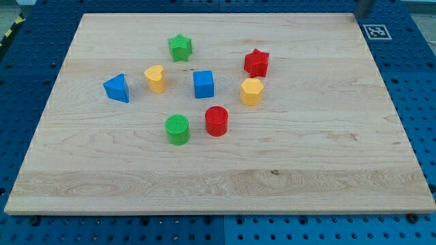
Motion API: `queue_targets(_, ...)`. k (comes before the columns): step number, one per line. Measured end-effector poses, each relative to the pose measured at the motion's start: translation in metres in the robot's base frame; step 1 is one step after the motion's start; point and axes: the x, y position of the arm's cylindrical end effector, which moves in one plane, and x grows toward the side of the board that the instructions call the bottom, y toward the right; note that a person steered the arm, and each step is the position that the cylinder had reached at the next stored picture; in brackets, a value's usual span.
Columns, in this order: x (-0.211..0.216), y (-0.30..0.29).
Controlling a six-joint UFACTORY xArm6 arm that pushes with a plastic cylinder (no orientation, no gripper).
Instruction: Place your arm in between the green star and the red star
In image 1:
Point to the grey robot arm tip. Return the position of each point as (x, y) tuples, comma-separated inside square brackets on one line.
[(363, 8)]

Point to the red star block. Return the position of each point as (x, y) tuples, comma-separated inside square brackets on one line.
[(256, 63)]

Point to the green star block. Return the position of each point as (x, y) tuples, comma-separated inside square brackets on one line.
[(180, 47)]

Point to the red cylinder block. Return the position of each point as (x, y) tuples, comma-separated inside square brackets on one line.
[(216, 121)]

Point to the green cylinder block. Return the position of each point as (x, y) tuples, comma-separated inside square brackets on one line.
[(177, 129)]

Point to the yellow hexagon block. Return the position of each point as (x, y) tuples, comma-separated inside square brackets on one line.
[(251, 91)]

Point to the blue cube block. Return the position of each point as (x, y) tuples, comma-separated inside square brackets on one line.
[(204, 85)]

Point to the yellow heart block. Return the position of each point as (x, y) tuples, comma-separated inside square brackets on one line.
[(156, 79)]

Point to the blue triangle block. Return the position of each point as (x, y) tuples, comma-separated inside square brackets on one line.
[(117, 88)]

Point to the white fiducial marker tag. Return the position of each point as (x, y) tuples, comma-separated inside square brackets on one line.
[(377, 32)]

